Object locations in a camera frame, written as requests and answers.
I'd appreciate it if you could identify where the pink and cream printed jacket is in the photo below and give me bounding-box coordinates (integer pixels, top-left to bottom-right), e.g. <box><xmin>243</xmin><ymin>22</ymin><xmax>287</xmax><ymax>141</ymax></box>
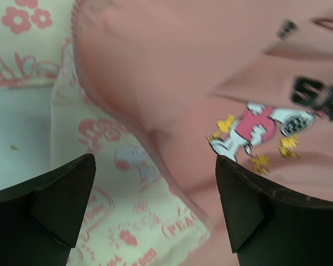
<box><xmin>0</xmin><ymin>1</ymin><xmax>333</xmax><ymax>265</ymax></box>

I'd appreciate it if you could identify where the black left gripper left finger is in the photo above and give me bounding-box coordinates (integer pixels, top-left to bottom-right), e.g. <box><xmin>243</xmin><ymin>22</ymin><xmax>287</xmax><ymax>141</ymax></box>
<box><xmin>0</xmin><ymin>154</ymin><xmax>96</xmax><ymax>266</ymax></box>

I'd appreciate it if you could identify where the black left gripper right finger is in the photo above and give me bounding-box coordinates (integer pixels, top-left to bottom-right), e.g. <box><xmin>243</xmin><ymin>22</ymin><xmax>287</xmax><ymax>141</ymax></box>
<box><xmin>215</xmin><ymin>156</ymin><xmax>333</xmax><ymax>266</ymax></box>

